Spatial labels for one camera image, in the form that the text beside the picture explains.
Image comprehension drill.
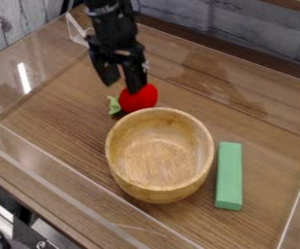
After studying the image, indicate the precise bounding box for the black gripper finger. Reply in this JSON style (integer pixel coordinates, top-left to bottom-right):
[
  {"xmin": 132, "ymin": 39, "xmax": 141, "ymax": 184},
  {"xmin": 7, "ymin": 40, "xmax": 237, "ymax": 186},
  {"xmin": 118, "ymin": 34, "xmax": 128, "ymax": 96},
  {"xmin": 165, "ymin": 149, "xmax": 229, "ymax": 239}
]
[
  {"xmin": 89, "ymin": 52, "xmax": 121, "ymax": 87},
  {"xmin": 124, "ymin": 53, "xmax": 148, "ymax": 94}
]

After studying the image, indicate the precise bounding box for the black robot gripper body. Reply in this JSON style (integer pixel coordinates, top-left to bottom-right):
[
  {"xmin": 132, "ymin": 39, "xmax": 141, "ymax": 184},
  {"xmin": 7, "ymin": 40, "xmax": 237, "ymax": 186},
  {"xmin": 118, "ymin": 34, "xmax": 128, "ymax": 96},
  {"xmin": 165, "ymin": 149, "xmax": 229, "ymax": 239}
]
[{"xmin": 86, "ymin": 9, "xmax": 145, "ymax": 65}]

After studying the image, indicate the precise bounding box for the red plush strawberry fruit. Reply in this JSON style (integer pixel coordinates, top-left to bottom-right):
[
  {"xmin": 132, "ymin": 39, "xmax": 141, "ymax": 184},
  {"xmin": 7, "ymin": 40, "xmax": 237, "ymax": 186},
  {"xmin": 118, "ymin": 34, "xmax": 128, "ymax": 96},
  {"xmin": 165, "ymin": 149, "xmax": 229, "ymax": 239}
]
[{"xmin": 109, "ymin": 84, "xmax": 160, "ymax": 115}]

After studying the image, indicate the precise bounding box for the round wooden bowl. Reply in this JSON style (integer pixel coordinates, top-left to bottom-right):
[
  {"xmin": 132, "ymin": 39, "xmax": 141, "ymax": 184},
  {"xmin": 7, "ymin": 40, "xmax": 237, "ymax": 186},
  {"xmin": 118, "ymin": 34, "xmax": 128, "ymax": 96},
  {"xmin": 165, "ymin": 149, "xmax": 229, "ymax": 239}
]
[{"xmin": 105, "ymin": 107, "xmax": 216, "ymax": 204}]

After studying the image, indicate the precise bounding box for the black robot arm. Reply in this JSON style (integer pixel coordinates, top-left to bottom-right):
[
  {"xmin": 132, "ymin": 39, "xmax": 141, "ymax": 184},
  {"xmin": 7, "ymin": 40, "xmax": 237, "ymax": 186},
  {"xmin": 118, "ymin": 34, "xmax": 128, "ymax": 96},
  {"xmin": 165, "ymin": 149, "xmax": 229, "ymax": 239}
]
[{"xmin": 84, "ymin": 0, "xmax": 148, "ymax": 94}]

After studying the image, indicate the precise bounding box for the green rectangular block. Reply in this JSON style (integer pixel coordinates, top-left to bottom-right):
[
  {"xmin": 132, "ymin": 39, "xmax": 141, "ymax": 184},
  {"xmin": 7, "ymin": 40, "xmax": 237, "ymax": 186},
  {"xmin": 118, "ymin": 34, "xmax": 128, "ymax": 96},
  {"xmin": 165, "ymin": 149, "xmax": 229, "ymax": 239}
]
[{"xmin": 216, "ymin": 142, "xmax": 243, "ymax": 211}]

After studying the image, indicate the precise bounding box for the clear acrylic tray enclosure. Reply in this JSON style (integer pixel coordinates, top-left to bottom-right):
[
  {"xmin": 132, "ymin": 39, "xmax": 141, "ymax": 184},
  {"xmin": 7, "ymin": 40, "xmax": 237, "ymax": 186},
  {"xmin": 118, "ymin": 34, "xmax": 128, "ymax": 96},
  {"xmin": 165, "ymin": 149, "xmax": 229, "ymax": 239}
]
[{"xmin": 0, "ymin": 19, "xmax": 300, "ymax": 249}]

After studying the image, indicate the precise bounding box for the black metal bracket with bolt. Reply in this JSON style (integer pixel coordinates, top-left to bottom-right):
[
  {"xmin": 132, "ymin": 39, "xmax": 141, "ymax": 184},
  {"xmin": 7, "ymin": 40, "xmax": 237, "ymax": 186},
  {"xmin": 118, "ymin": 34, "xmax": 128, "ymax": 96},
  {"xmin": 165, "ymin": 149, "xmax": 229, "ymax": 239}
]
[{"xmin": 13, "ymin": 217, "xmax": 61, "ymax": 249}]

